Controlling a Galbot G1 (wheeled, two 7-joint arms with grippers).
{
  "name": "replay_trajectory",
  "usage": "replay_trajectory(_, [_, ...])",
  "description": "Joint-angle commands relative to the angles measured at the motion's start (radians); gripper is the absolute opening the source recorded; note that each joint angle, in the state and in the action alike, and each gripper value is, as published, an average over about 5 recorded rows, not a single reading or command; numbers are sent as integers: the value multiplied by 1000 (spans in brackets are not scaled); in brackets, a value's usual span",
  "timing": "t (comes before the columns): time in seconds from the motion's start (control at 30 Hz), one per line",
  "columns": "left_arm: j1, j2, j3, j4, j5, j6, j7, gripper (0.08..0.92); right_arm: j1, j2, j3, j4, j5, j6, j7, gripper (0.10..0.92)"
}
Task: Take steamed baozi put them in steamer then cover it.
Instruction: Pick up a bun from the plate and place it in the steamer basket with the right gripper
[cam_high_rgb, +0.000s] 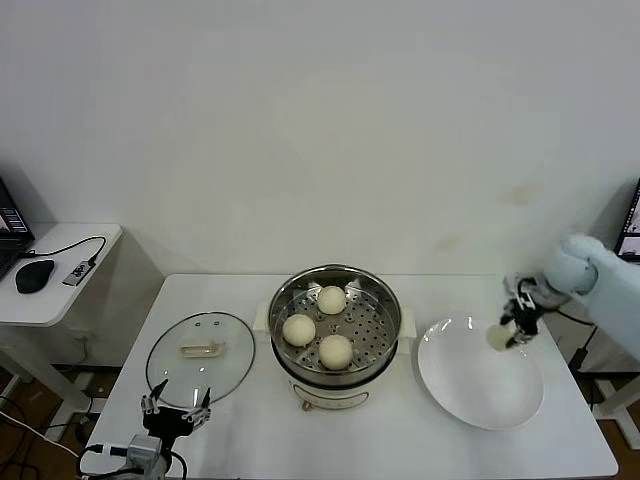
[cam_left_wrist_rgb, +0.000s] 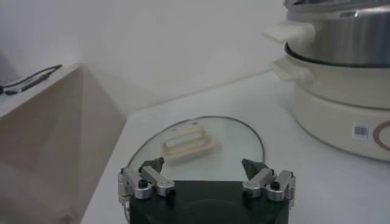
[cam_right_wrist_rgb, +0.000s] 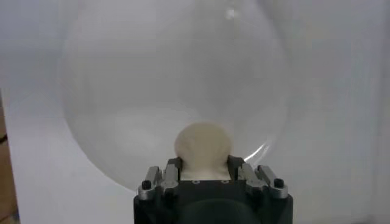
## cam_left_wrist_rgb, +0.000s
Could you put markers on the round glass pot lid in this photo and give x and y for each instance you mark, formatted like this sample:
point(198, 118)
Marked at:
point(237, 143)

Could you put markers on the grey usb hub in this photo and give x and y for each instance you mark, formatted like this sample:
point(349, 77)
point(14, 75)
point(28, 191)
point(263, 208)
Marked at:
point(35, 82)

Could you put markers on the cream electric cooking pot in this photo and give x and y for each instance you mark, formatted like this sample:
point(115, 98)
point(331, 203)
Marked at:
point(329, 118)

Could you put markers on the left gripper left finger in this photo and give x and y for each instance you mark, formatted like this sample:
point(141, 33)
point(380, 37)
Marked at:
point(155, 181)

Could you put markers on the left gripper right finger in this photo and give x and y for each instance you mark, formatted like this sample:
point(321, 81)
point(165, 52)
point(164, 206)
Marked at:
point(259, 181)

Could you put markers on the stainless steel steamer basket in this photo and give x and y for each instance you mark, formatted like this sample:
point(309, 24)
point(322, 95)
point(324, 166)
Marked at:
point(350, 39)

